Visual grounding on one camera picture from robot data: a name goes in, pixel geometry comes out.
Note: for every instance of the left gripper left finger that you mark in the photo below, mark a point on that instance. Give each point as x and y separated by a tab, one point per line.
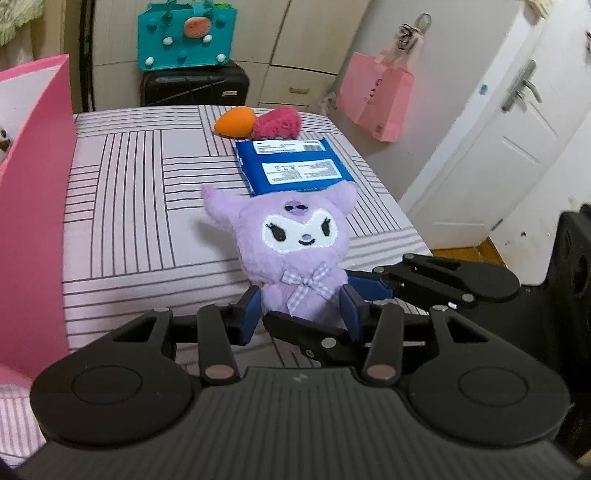
219	328

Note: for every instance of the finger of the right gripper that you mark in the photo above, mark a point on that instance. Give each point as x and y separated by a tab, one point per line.
373	286
330	346

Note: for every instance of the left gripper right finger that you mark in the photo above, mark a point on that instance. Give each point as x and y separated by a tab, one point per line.
376	331

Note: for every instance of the purple plush toy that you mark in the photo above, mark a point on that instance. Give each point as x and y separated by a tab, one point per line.
291	244

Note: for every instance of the blue tissue pack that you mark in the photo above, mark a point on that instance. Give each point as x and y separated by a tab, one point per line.
271	166

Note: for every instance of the orange sponge egg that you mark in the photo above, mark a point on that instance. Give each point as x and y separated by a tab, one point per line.
236	123

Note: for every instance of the striped pink bed sheet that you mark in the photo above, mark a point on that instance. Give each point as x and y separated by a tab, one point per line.
136	235

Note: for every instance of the pink fluffy puff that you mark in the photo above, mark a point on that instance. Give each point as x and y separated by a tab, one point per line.
284	122

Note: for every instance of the pink paper bag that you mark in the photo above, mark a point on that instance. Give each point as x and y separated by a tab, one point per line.
376	90

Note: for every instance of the black suitcase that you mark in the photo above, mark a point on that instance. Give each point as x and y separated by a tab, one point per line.
225	85

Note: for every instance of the pink storage box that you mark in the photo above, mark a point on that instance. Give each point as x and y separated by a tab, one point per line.
36	112

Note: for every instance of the white plush in box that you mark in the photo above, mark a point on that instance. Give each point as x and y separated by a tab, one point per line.
5	143

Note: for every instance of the teal felt handbag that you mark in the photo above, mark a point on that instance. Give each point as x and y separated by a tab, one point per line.
173	35

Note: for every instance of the black clothes rack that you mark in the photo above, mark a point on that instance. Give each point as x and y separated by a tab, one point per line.
85	55

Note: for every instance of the white fuzzy cardigan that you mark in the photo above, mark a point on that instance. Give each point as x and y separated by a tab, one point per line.
16	17

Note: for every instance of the silver door handle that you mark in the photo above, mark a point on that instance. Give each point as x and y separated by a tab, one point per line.
520	84

